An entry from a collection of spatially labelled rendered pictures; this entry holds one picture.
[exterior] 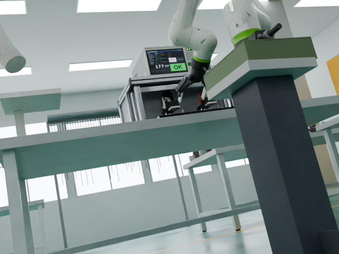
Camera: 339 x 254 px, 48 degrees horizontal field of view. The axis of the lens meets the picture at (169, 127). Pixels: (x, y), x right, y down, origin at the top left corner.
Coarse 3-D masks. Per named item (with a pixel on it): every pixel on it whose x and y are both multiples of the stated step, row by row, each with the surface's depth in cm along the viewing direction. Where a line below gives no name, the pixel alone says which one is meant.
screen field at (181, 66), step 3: (174, 63) 244; (177, 63) 244; (180, 63) 245; (183, 63) 246; (171, 66) 242; (174, 66) 243; (177, 66) 244; (180, 66) 244; (183, 66) 245; (171, 69) 242; (174, 69) 243; (177, 69) 243; (180, 69) 244; (183, 69) 244
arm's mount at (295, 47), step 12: (240, 48) 139; (252, 48) 137; (264, 48) 140; (276, 48) 142; (288, 48) 144; (300, 48) 146; (312, 48) 149; (228, 60) 147; (240, 60) 140; (216, 72) 156; (228, 72) 148
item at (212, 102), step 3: (204, 99) 234; (207, 99) 234; (201, 102) 239; (204, 102) 234; (207, 102) 232; (210, 102) 232; (213, 102) 232; (216, 102) 233; (201, 105) 239; (204, 105) 238; (207, 105) 235; (210, 105) 237; (198, 108) 244; (201, 108) 242; (204, 108) 243; (207, 108) 244
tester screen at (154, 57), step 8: (152, 56) 240; (160, 56) 242; (168, 56) 244; (176, 56) 245; (152, 64) 239; (160, 64) 241; (168, 64) 242; (152, 72) 237; (160, 72) 239; (168, 72) 241
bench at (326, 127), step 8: (328, 120) 325; (336, 120) 316; (320, 128) 335; (328, 128) 335; (328, 136) 332; (328, 144) 333; (336, 152) 330; (336, 160) 328; (336, 168) 328; (336, 176) 329
